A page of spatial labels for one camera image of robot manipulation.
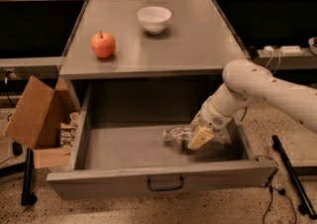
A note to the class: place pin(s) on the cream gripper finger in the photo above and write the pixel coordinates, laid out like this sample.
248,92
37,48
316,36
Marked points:
196,121
200,136

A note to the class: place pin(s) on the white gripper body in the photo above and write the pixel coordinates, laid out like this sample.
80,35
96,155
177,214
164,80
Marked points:
210,118

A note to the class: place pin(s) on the clear plastic water bottle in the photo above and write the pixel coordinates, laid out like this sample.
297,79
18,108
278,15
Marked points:
180,135

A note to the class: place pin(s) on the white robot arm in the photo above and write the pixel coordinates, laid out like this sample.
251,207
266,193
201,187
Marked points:
242,82

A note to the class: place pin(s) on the grey open top drawer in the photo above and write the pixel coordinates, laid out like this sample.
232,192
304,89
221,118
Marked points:
119,143

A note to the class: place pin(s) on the grey metal cabinet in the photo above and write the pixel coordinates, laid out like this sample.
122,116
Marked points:
197,40

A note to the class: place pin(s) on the white power strip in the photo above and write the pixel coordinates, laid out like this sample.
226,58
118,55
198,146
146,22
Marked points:
283,51

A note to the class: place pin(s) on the white ceramic bowl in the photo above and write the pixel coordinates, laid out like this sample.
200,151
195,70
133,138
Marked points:
154,19

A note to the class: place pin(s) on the white paper cup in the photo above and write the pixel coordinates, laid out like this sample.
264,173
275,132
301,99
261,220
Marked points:
74,118

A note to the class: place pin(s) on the red apple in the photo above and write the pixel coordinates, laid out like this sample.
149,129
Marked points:
103,44

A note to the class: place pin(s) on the black stand leg right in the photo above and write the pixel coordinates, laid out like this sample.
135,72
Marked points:
305,207

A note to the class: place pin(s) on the black stand leg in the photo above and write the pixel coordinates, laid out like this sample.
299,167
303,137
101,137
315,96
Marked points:
28,198
305,207

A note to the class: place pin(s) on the printed snack carton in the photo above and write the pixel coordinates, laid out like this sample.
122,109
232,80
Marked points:
66,135

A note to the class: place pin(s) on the brown cardboard box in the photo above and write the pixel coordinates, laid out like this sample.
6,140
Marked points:
36,121

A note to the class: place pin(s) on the black stand leg left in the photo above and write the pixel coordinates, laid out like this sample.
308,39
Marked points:
28,198

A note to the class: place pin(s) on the black drawer handle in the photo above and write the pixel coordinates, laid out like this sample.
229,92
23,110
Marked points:
165,184

